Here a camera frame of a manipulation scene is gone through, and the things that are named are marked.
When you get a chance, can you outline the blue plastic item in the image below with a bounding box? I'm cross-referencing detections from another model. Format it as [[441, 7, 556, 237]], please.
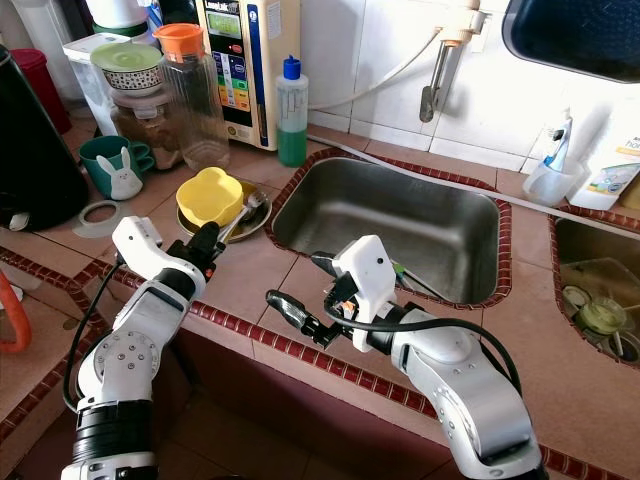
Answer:
[[145, 0, 166, 41]]

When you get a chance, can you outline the cream water ionizer appliance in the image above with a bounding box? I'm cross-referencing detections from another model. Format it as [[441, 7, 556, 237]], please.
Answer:
[[200, 0, 286, 151]]

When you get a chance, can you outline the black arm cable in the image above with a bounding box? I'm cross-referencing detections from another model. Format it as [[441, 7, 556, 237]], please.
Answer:
[[325, 310, 523, 396], [62, 258, 126, 416]]

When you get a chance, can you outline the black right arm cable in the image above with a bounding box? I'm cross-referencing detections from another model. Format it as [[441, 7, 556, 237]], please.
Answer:
[[325, 310, 523, 396]]

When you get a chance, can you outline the blue and white tube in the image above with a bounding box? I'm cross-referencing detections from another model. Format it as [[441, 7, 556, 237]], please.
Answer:
[[543, 108, 576, 171]]

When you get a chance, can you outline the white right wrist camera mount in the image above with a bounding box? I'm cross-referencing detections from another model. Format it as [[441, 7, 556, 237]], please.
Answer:
[[332, 235, 396, 353]]

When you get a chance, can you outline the small stainless steel sink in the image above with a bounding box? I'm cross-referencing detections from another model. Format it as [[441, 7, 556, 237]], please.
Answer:
[[548, 213, 640, 366]]

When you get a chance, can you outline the glass pitcher with orange lid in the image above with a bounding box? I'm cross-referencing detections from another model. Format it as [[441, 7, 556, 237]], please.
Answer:
[[155, 23, 231, 171]]

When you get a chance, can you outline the large stainless steel sink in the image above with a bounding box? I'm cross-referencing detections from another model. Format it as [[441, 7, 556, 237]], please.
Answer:
[[268, 150, 511, 311]]

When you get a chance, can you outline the dark blue basin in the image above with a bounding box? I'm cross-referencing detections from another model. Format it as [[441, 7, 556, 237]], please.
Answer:
[[503, 0, 640, 84]]

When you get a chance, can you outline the white jar with green base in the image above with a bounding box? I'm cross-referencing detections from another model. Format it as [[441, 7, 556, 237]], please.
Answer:
[[85, 0, 151, 39]]

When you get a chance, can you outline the brown glass jar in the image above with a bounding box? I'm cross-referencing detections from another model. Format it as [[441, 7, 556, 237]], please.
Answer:
[[110, 100, 176, 171]]

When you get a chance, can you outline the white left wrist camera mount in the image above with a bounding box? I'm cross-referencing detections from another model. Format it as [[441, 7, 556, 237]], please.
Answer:
[[112, 215, 179, 286]]

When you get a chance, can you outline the black kettle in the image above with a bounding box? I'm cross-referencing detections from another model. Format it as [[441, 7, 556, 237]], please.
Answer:
[[0, 50, 91, 233]]

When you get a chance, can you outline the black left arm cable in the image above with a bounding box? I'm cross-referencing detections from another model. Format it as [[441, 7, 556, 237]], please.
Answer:
[[62, 258, 126, 416]]

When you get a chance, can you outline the white faucet hose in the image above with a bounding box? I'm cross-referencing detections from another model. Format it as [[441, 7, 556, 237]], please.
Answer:
[[308, 28, 446, 113]]

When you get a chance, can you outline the white utensil with green band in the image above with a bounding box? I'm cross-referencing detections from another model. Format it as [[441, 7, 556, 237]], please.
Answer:
[[395, 262, 449, 303]]

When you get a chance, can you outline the orange hose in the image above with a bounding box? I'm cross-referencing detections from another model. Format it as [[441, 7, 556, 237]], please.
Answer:
[[0, 270, 33, 354]]

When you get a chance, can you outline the yellow plastic bowl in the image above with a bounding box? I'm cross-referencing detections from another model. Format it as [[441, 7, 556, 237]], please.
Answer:
[[176, 166, 246, 229]]

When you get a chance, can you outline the clear plastic cup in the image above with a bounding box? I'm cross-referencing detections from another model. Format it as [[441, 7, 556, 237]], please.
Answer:
[[522, 160, 586, 208]]

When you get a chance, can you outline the metal wall faucet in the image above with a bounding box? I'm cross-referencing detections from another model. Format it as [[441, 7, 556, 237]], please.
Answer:
[[420, 0, 491, 124]]

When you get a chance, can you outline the clear plastic container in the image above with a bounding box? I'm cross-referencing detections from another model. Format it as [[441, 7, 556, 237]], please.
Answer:
[[63, 33, 131, 136]]

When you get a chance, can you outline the stainless steel plate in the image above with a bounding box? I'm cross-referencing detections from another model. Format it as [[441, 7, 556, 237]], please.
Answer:
[[180, 180, 273, 244]]

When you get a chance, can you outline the white detergent carton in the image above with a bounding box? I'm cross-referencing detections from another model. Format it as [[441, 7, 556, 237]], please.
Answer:
[[567, 100, 640, 211]]

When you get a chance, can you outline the green dish soap bottle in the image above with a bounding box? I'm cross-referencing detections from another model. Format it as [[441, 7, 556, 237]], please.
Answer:
[[276, 55, 309, 168]]

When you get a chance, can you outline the pale green cup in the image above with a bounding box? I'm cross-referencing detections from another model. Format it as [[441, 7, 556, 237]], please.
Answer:
[[578, 295, 631, 336]]

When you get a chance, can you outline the red plastic container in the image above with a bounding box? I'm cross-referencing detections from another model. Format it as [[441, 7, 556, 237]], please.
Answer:
[[10, 48, 76, 136]]

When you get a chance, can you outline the green mug with white rabbit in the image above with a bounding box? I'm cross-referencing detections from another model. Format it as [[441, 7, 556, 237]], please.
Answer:
[[78, 135, 156, 201]]

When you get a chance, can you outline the metal sink strainer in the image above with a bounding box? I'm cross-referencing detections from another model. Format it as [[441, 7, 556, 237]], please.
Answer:
[[605, 330, 640, 363]]

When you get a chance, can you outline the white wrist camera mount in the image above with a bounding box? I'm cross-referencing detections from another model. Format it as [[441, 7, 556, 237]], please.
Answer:
[[112, 215, 179, 286], [332, 235, 396, 353]]

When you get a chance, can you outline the patterned bowl with green lid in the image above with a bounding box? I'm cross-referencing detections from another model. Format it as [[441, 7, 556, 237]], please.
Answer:
[[90, 42, 164, 111]]

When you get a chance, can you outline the translucent white ring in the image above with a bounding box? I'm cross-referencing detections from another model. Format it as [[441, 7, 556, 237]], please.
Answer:
[[75, 200, 129, 239]]

